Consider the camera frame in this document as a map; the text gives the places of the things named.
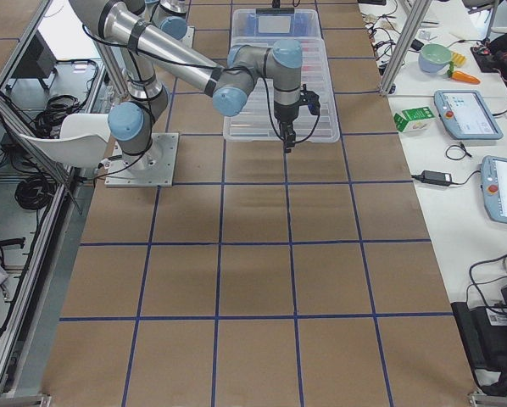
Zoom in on clear plastic box lid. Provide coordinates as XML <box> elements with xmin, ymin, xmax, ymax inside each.
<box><xmin>223</xmin><ymin>36</ymin><xmax>340</xmax><ymax>143</ymax></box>

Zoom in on clear plastic storage box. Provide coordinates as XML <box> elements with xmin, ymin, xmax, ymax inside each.
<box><xmin>231</xmin><ymin>7</ymin><xmax>323</xmax><ymax>43</ymax></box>

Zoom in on blue plastic tray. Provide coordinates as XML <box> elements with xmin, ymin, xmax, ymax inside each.
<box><xmin>242</xmin><ymin>10</ymin><xmax>316</xmax><ymax>37</ymax></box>

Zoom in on green white carton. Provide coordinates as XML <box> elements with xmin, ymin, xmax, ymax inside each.
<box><xmin>393</xmin><ymin>107</ymin><xmax>435</xmax><ymax>133</ymax></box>

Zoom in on black power adapter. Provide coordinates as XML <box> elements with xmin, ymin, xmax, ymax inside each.
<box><xmin>419</xmin><ymin>170</ymin><xmax>453</xmax><ymax>187</ymax></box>

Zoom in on green bowl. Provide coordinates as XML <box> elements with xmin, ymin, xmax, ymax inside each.
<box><xmin>418</xmin><ymin>43</ymin><xmax>452</xmax><ymax>73</ymax></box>

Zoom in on teach pendant tablet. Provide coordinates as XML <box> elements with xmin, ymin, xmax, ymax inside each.
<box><xmin>433</xmin><ymin>90</ymin><xmax>503</xmax><ymax>141</ymax></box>
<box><xmin>480</xmin><ymin>156</ymin><xmax>507</xmax><ymax>224</ymax></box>

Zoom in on toy carrot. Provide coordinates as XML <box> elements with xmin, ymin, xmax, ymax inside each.
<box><xmin>446</xmin><ymin>62</ymin><xmax>481</xmax><ymax>85</ymax></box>

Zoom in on yellow toy corn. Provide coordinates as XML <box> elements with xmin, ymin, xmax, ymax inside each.
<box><xmin>451</xmin><ymin>52</ymin><xmax>466</xmax><ymax>68</ymax></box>

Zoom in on white chair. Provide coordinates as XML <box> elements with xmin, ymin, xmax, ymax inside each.
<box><xmin>19</xmin><ymin>114</ymin><xmax>110</xmax><ymax>169</ymax></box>

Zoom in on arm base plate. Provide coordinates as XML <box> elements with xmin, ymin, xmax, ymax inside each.
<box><xmin>104</xmin><ymin>133</ymin><xmax>179</xmax><ymax>187</ymax></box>

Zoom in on aluminium frame post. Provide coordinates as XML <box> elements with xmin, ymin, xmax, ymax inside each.
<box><xmin>379</xmin><ymin>0</ymin><xmax>432</xmax><ymax>96</ymax></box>

